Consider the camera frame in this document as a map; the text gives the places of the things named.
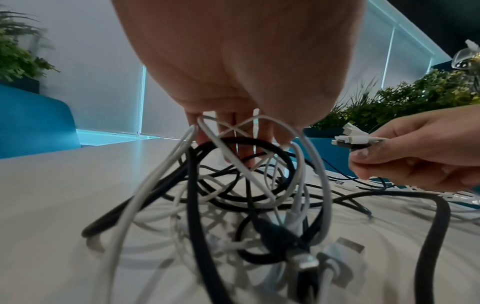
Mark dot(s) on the person's right hand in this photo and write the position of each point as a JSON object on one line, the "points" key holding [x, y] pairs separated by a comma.
{"points": [[438, 142]]}

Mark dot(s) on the person's left hand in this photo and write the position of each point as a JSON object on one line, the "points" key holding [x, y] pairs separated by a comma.
{"points": [[243, 59]]}

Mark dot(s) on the green bushy plant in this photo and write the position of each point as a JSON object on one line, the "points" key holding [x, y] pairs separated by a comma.
{"points": [[412, 98]]}

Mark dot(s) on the clear glass ornament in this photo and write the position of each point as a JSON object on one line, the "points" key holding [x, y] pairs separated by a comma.
{"points": [[467, 58]]}

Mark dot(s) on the blue planter box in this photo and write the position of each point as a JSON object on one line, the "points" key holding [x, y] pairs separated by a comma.
{"points": [[322, 148]]}

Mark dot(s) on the white roller blind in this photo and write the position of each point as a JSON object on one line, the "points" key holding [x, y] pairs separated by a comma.
{"points": [[93, 74]]}

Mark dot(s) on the dark planter box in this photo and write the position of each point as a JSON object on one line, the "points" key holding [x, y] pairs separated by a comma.
{"points": [[26, 85]]}

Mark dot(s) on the blue chair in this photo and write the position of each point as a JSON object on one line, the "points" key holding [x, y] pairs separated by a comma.
{"points": [[33, 127]]}

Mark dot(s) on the green leafy plant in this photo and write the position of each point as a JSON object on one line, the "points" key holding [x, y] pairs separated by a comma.
{"points": [[17, 59]]}

